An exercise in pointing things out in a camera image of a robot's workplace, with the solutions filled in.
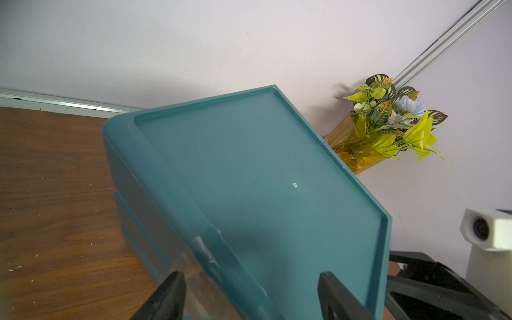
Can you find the artificial plant in vase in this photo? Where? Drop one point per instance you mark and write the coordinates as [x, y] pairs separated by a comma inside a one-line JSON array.
[[384, 122]]

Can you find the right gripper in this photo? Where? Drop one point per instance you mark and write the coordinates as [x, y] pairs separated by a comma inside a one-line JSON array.
[[427, 289]]

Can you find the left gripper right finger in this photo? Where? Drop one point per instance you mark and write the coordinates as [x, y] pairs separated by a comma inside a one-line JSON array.
[[337, 302]]

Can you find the teal drawer cabinet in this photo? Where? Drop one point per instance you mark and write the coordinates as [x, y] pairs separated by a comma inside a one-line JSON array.
[[243, 188]]

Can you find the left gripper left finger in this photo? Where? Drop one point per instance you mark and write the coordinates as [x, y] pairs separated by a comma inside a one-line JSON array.
[[167, 302]]

